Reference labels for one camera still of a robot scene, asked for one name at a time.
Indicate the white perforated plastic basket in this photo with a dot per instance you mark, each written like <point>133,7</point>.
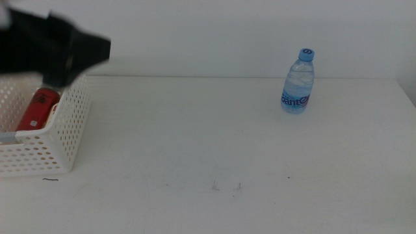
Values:
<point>71,130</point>

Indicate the clear water bottle blue cap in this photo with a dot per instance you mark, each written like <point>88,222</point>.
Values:
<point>297,87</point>

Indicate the red cola can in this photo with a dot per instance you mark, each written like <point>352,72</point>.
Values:
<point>35,112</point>

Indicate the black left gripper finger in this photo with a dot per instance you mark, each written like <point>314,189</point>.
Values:
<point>91,50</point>
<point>61,24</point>

